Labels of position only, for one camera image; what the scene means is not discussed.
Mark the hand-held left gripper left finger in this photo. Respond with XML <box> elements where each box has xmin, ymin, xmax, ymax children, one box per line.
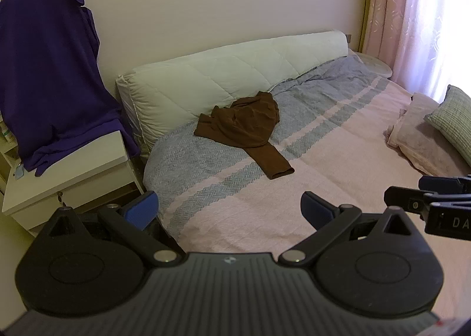
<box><xmin>40</xmin><ymin>191</ymin><xmax>186</xmax><ymax>268</ymax></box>

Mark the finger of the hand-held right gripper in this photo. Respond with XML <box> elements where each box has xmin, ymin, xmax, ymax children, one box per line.
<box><xmin>418</xmin><ymin>175</ymin><xmax>471</xmax><ymax>194</ymax></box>
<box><xmin>383</xmin><ymin>185</ymin><xmax>471</xmax><ymax>219</ymax></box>

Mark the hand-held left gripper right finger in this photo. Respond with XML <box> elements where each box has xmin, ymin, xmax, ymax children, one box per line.
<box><xmin>278</xmin><ymin>191</ymin><xmax>418</xmax><ymax>268</ymax></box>

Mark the brown garment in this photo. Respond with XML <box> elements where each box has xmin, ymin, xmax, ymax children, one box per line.
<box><xmin>194</xmin><ymin>91</ymin><xmax>295</xmax><ymax>181</ymax></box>

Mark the folded beige blanket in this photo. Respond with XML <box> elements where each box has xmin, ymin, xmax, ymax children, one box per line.
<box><xmin>386</xmin><ymin>92</ymin><xmax>471</xmax><ymax>178</ymax></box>

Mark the striped bedspread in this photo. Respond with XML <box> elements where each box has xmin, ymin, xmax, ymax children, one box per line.
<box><xmin>142</xmin><ymin>51</ymin><xmax>471</xmax><ymax>259</ymax></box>

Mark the green ribbed pillow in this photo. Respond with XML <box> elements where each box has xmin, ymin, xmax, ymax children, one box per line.
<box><xmin>424</xmin><ymin>85</ymin><xmax>471</xmax><ymax>164</ymax></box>

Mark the white nightstand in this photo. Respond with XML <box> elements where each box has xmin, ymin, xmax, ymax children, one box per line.
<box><xmin>2</xmin><ymin>130</ymin><xmax>145</xmax><ymax>238</ymax></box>

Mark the white round ribbed object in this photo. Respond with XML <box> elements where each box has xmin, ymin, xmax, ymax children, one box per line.
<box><xmin>355</xmin><ymin>51</ymin><xmax>394</xmax><ymax>80</ymax></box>

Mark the white shelf unit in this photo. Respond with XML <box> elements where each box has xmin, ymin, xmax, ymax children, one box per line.
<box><xmin>0</xmin><ymin>115</ymin><xmax>20</xmax><ymax>189</ymax></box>

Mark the white quilted bolster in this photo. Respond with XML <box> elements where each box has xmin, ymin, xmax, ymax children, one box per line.
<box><xmin>115</xmin><ymin>30</ymin><xmax>349</xmax><ymax>158</ymax></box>

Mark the purple cloth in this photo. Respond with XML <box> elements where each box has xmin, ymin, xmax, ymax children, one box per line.
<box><xmin>0</xmin><ymin>0</ymin><xmax>141</xmax><ymax>178</ymax></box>

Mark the pink patterned curtain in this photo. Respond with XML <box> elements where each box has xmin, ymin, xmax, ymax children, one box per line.
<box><xmin>362</xmin><ymin>0</ymin><xmax>471</xmax><ymax>104</ymax></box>

